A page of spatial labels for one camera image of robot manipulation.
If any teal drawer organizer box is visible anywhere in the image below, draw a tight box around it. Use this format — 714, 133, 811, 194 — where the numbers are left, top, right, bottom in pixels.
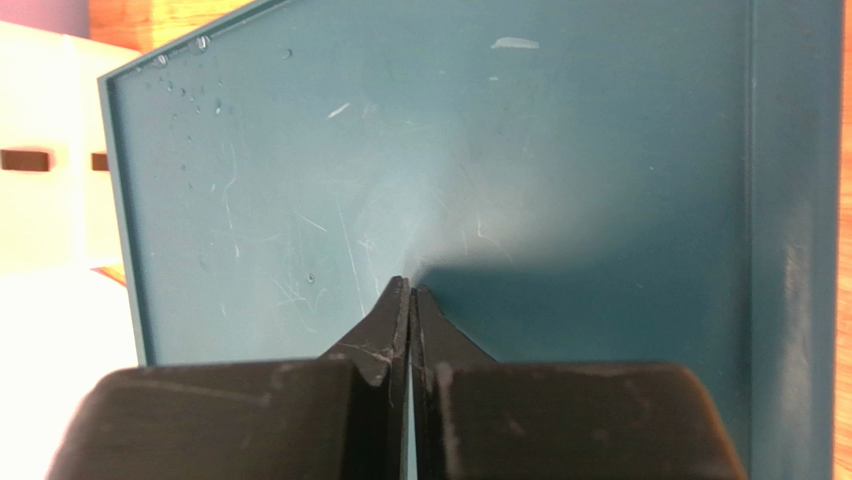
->
100, 1, 844, 479

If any white storage cabinet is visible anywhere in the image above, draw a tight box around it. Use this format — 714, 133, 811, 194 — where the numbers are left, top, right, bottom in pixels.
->
1, 22, 139, 275

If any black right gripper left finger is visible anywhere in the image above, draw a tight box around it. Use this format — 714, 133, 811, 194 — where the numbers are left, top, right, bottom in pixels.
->
48, 276, 410, 479

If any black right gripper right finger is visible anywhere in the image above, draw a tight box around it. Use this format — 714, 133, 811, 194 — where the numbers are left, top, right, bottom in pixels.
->
409, 286, 747, 479

